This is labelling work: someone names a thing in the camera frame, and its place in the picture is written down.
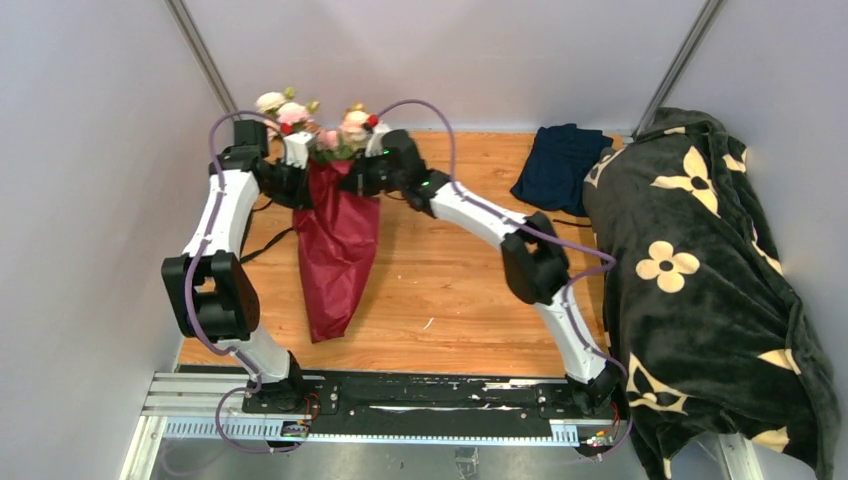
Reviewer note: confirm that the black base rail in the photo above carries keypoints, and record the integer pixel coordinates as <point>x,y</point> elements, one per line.
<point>420,406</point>

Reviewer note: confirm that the dark blue folded cloth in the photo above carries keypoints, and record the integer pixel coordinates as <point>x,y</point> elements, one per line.
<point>559,159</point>

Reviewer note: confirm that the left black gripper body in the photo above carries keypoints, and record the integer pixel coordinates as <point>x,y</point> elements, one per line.
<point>288,183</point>

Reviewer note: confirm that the black floral blanket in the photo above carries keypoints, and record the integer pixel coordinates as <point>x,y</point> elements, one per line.
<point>713,336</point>

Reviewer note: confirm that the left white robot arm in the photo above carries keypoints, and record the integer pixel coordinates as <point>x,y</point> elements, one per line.
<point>212,298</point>

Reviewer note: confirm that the maroon wrapping paper sheet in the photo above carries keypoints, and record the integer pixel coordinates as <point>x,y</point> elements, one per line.
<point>337,247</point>

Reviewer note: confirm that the pink fake flower bunch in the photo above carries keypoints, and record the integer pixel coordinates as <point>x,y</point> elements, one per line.
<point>331,144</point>

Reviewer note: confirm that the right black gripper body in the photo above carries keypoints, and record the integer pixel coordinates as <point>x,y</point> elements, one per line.
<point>374,176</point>

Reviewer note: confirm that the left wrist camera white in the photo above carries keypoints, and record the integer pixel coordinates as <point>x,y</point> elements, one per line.
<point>297,149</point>

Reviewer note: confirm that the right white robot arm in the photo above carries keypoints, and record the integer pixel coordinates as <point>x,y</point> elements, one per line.
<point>534,261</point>

